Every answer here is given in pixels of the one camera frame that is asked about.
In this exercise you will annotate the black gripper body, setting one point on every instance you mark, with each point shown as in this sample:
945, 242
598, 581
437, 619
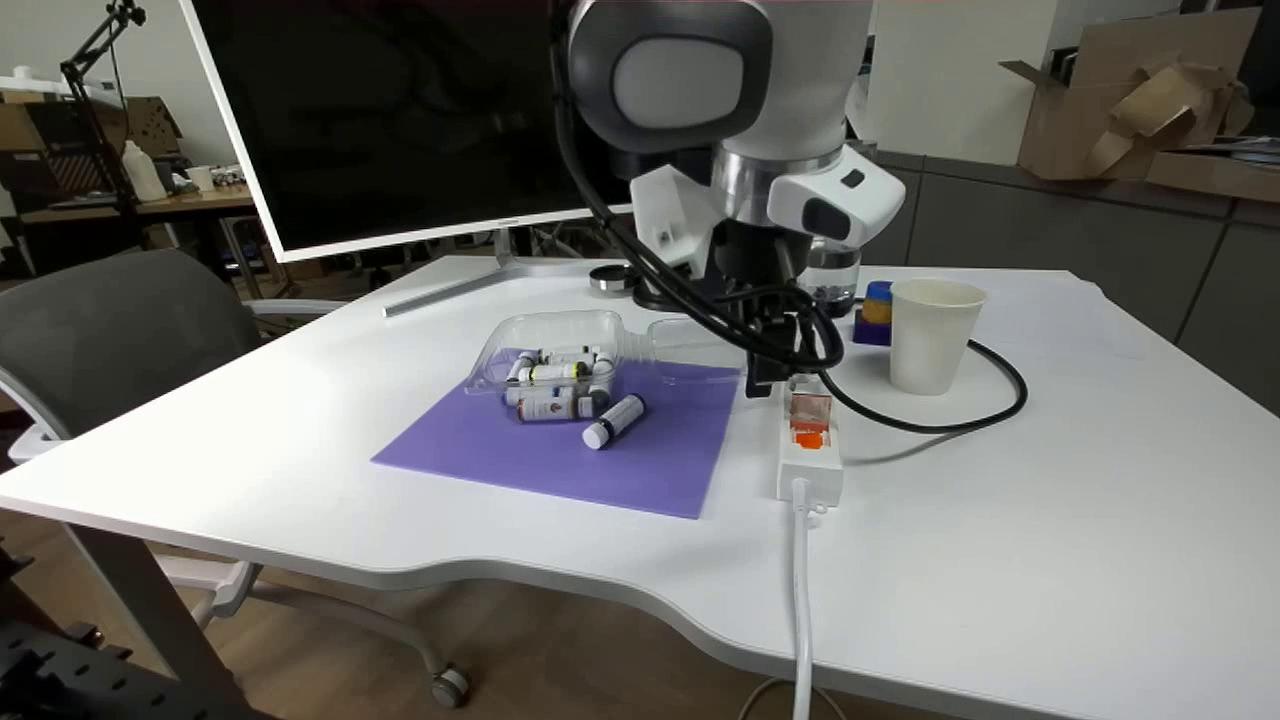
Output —
761, 273

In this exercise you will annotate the clear plastic container lid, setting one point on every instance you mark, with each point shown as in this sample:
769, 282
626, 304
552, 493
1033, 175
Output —
546, 325

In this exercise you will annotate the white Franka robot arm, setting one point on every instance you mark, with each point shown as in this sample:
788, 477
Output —
722, 74

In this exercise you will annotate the small glass jar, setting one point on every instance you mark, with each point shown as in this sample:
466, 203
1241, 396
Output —
833, 282

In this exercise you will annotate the white power strip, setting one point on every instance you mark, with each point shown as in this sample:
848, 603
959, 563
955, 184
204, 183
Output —
811, 475

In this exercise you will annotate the white paper cup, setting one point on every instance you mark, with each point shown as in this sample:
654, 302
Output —
933, 340

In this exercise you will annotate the purple mat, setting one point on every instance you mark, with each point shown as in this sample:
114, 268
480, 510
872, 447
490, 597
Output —
535, 452

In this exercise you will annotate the gray cabinet counter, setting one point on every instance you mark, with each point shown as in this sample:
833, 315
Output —
1066, 242

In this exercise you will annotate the large cardboard box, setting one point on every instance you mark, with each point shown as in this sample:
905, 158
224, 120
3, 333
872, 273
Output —
1104, 120

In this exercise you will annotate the white framed monitor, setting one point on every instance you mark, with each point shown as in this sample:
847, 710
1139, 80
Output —
401, 107

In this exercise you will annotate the wooden background desk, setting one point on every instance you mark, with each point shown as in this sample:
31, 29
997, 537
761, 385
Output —
202, 204

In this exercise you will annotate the white plastic bottle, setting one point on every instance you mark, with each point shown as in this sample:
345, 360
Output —
147, 175

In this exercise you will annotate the gray office chair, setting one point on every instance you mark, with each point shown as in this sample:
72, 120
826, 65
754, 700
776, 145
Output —
106, 333

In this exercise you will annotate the gray table leg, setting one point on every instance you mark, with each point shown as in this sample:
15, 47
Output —
147, 615

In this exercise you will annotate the black metal rack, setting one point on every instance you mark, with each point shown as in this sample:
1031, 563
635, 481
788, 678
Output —
66, 664

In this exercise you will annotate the white wrist mount plate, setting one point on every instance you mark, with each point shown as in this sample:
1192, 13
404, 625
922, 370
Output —
674, 221

